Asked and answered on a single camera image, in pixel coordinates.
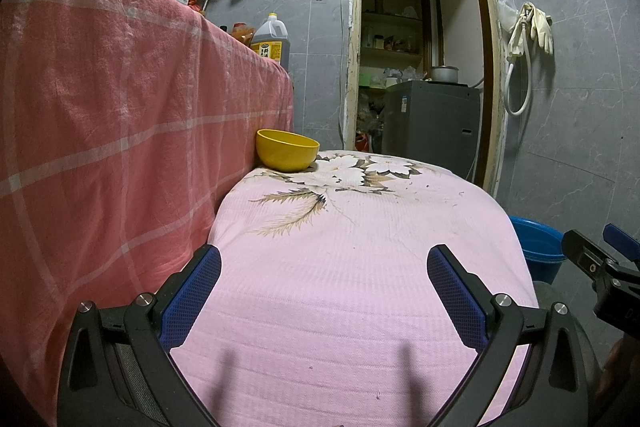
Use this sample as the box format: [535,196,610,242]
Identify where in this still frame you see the cream rubber gloves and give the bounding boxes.
[520,4,555,55]

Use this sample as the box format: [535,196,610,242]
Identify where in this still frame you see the person's right hand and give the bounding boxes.
[595,339,640,408]

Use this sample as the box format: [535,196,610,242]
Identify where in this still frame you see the wooden storage shelves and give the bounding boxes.
[360,0,433,88]

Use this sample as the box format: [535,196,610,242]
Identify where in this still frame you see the grey refrigerator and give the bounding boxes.
[382,80,482,182]

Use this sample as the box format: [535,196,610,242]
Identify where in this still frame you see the red plaid cloth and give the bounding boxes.
[0,0,295,427]

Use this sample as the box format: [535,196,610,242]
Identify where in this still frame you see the large cooking oil bottle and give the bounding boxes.
[249,13,291,72]

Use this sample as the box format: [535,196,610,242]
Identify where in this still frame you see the yellow bowl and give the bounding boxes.
[256,129,321,172]

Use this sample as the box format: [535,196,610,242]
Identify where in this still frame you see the pink floral blanket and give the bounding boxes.
[167,150,541,427]

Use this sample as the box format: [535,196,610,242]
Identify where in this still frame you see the wooden door frame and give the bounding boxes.
[342,0,511,208]

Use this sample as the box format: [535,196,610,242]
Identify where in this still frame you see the white wall cable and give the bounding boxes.
[339,0,349,150]

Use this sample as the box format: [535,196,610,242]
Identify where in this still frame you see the metal pot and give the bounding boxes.
[430,65,460,84]

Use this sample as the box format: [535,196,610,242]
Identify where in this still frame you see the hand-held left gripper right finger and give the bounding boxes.
[426,243,588,427]

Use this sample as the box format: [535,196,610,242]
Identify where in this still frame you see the blue plastic bucket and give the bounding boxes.
[510,216,568,285]

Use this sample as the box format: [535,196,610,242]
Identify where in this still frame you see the pile of bags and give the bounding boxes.
[356,92,386,152]

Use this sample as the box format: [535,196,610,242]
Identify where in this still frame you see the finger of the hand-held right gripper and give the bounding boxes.
[561,229,621,293]
[602,223,640,263]

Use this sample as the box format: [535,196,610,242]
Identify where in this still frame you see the white shower hose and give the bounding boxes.
[504,4,533,116]

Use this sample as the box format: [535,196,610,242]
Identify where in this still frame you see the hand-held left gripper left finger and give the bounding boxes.
[56,243,223,427]

